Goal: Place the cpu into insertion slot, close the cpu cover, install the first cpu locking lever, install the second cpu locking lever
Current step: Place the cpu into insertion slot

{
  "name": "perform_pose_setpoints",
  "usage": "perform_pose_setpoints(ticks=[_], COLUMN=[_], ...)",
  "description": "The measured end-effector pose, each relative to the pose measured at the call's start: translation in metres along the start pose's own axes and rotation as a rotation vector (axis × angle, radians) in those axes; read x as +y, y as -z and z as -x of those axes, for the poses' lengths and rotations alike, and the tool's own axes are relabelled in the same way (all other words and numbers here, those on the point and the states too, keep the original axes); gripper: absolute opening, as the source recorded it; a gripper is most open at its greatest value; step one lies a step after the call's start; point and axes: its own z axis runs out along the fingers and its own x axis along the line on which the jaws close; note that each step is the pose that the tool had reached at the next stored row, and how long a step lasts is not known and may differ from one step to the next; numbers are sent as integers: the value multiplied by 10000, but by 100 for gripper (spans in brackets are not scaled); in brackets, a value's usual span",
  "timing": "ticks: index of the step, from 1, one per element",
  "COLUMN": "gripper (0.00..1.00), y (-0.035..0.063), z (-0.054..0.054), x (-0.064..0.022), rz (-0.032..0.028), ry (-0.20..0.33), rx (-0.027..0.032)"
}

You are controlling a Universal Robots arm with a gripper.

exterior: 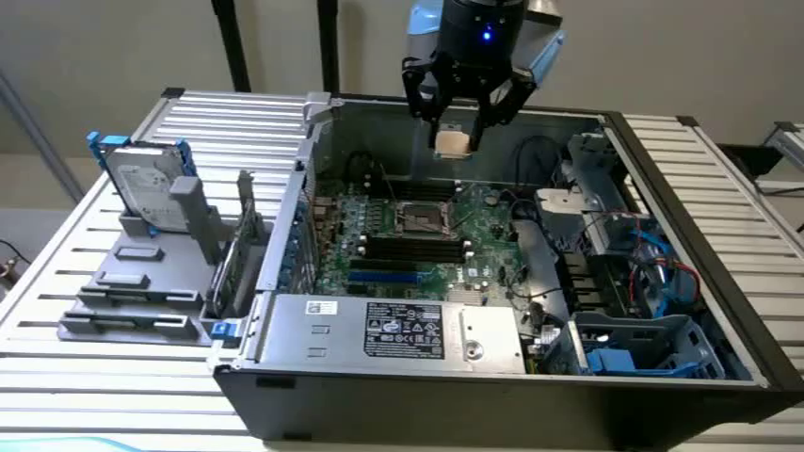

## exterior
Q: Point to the metal CPU socket cover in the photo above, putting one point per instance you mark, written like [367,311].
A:
[424,204]

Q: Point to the silver chipset heat sink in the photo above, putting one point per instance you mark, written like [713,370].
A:
[468,297]

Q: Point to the green graphics card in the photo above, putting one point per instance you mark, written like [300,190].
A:
[241,245]

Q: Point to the black upright post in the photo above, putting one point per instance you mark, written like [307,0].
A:
[231,42]
[328,47]

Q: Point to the black open PC case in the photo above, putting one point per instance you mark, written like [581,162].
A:
[440,409]

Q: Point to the grey parts rack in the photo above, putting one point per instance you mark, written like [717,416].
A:
[195,221]

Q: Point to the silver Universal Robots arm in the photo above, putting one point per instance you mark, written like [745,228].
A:
[547,52]

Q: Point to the blue expansion slot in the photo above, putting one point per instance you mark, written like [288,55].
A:
[383,277]

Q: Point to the silver hard disk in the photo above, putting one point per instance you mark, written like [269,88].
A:
[147,183]

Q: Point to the square CPU chip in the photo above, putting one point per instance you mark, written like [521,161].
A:
[453,143]

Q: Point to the blue case latch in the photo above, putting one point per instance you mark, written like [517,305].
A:
[225,328]

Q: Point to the thin metal CPU locking lever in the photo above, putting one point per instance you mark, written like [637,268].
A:
[389,183]
[463,220]

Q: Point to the CPU socket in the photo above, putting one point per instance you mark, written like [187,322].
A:
[424,219]

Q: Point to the grey side table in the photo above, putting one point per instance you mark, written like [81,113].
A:
[781,150]

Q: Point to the hard drive with blue bracket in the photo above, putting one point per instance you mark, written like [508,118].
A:
[188,155]

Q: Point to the metal drive cage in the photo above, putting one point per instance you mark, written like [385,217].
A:
[591,198]

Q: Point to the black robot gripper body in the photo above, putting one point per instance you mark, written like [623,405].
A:
[480,42]

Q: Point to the black RAM slot bank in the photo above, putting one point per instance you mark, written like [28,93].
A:
[415,248]
[424,189]

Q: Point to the green motherboard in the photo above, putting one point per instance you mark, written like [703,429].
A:
[389,278]

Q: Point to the silver power supply unit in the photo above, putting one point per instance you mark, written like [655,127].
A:
[352,329]

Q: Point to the blue plastic disk bay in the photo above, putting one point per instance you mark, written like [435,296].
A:
[653,343]

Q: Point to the black expansion slot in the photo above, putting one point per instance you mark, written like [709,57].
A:
[380,265]

